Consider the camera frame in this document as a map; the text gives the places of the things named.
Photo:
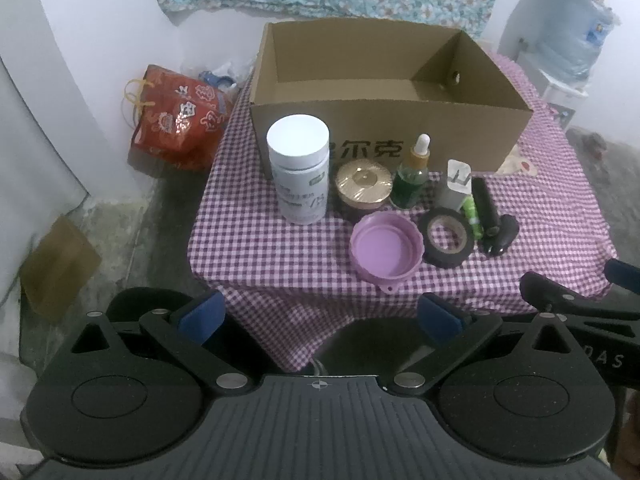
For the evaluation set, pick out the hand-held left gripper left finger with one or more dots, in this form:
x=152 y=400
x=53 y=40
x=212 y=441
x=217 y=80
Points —
x=202 y=315

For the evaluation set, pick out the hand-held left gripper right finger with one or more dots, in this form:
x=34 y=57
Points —
x=440 y=317

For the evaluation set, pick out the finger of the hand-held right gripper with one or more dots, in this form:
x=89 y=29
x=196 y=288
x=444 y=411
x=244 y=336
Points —
x=555 y=300
x=625 y=275

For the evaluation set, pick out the black tape roll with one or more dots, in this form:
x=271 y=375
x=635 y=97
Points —
x=432 y=255

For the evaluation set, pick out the black oval remote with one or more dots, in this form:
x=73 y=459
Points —
x=502 y=237

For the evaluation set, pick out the green lip balm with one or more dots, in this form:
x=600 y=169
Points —
x=471 y=215

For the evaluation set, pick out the black cylinder tube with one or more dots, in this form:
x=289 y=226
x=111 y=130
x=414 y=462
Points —
x=485 y=205

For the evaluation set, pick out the white charger plug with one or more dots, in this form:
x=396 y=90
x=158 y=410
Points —
x=454 y=195

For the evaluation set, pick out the green dropper bottle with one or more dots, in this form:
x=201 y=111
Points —
x=410 y=185

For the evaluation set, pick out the white plastic bottle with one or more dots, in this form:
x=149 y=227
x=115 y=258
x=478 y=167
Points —
x=300 y=170

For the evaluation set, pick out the brown cardboard box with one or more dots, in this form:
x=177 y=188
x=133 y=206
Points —
x=380 y=120

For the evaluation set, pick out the purple plastic lid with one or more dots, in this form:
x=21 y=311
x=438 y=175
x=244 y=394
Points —
x=385 y=250

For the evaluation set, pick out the purple checkered tablecloth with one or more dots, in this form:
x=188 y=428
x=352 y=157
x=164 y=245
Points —
x=280 y=255

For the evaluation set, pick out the flat brown cardboard piece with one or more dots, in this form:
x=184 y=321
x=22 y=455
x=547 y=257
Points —
x=57 y=270

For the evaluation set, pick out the gold lid jar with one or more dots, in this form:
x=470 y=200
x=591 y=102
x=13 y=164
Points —
x=363 y=180

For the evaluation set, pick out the white water dispenser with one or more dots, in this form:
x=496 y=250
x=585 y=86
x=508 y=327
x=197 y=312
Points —
x=562 y=97

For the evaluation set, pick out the red printed bag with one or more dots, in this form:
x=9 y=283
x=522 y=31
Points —
x=175 y=120

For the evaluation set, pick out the clear plastic bag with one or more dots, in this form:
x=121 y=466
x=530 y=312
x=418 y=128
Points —
x=220 y=72

